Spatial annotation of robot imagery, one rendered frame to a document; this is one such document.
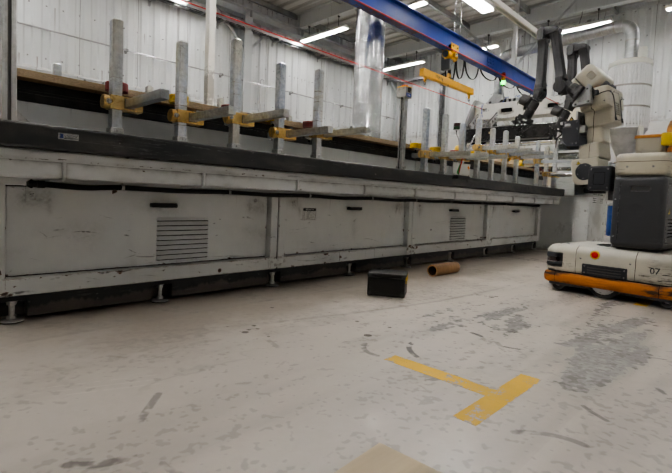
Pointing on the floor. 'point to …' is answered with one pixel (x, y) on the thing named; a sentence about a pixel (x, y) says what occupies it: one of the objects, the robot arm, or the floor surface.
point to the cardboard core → (443, 268)
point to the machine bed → (218, 221)
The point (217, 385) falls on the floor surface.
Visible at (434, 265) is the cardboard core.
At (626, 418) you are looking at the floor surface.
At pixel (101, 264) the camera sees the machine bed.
